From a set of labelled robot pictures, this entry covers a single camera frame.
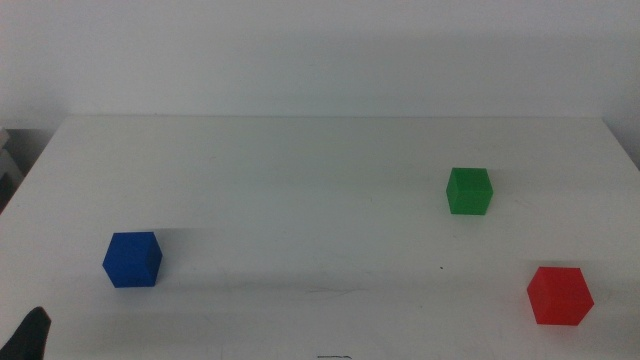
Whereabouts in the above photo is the blue cube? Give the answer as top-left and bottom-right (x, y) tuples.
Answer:
(101, 231), (164, 289)

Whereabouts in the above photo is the green cube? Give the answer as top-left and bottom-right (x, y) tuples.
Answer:
(445, 166), (495, 217)

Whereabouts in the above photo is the red cube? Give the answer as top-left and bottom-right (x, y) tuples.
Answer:
(526, 266), (596, 327)

